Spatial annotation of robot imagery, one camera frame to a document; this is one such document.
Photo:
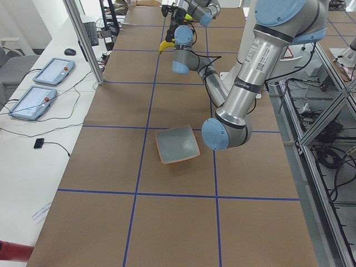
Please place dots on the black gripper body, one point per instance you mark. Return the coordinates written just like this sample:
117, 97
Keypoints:
174, 11
170, 35

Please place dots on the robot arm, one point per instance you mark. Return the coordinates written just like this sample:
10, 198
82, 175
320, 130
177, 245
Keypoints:
278, 24
201, 11

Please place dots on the grey square plate orange rim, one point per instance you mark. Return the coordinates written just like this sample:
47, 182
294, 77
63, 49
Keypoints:
177, 144

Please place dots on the black keyboard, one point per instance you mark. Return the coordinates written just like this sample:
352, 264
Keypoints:
90, 28

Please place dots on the black computer mouse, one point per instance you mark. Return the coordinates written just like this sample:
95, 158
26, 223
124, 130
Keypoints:
70, 52

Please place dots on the upper teach pendant tablet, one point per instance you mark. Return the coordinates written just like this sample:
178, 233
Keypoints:
54, 72

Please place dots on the teach pendant tablet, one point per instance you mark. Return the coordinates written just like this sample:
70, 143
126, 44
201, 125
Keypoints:
54, 72
34, 103

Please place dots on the lower teach pendant tablet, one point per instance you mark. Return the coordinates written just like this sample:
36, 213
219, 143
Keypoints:
34, 103

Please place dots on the small black box device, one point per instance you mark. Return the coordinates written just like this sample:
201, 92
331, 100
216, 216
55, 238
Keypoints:
39, 143

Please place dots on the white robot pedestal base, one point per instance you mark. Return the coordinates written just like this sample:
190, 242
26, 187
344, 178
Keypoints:
237, 71

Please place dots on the aluminium frame post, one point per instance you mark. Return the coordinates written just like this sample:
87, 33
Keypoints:
78, 26

